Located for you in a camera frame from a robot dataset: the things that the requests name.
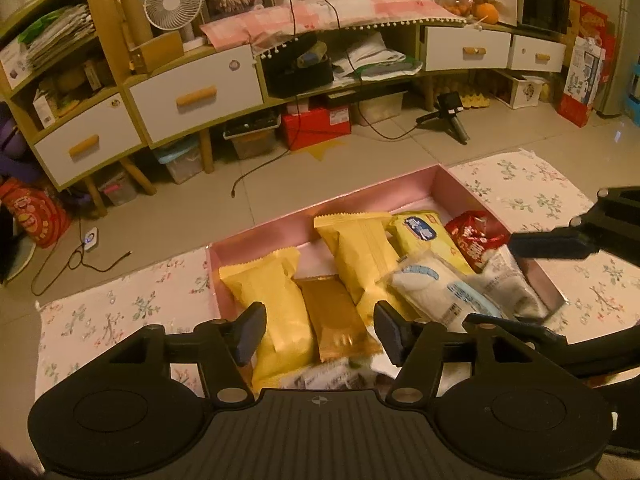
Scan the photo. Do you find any white blue rice cracker packet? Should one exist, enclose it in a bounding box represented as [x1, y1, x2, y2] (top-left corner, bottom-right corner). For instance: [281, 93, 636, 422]
[382, 250, 506, 333]

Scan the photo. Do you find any plain yellow snack bag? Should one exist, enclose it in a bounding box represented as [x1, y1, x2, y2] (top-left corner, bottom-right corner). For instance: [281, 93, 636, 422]
[219, 247, 318, 392]

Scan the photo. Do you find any white pistachio snack bag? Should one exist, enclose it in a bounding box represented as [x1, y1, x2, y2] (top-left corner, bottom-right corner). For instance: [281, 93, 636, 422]
[279, 354, 400, 390]

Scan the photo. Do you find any gold foil snack bar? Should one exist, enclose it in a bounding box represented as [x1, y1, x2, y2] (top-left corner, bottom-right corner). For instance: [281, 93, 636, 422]
[295, 275, 382, 363]

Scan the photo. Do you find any red snack bag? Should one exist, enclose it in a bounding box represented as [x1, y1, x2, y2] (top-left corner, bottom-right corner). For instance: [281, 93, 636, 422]
[445, 210, 509, 273]

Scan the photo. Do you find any yellow blue-label snack bag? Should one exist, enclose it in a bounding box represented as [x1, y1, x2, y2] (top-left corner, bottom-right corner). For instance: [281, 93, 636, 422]
[387, 210, 474, 275]

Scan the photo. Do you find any yellow printed snack bag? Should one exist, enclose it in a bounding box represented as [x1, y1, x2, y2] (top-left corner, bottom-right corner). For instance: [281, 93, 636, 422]
[314, 212, 418, 326]

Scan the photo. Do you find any white triangular snack bag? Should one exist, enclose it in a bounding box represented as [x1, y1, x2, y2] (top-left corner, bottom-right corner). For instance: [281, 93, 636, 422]
[478, 245, 549, 321]

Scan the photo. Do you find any floral tablecloth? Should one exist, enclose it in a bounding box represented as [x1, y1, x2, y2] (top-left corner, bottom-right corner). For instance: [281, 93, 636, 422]
[35, 150, 639, 396]

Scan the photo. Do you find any pink cardboard tray box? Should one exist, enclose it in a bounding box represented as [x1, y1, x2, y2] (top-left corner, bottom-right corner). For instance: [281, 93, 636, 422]
[205, 161, 571, 391]

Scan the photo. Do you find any orange printed bag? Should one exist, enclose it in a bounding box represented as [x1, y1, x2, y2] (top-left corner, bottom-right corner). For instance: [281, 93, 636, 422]
[1, 178, 72, 248]

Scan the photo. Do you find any red storage box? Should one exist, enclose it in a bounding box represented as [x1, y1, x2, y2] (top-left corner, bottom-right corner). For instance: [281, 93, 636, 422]
[281, 106, 352, 151]

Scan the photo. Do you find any purple cushion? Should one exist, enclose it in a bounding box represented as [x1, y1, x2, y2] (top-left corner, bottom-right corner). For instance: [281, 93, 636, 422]
[0, 118, 41, 184]

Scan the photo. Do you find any wooden cabinet with drawers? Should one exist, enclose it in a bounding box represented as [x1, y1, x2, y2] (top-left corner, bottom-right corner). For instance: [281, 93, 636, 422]
[1, 0, 564, 190]

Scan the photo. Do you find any black box on shelf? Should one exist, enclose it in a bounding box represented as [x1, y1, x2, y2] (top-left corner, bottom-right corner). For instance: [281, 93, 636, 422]
[260, 32, 334, 99]

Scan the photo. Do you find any pink cloth runner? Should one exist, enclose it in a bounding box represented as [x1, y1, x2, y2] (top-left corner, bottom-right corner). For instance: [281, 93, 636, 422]
[201, 0, 465, 55]

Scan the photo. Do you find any white desk fan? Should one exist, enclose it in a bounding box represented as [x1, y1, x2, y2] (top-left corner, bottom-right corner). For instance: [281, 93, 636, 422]
[143, 0, 204, 42]

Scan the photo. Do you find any small camera tripod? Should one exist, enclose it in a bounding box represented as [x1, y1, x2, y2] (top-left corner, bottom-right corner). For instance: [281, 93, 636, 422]
[416, 91, 470, 145]

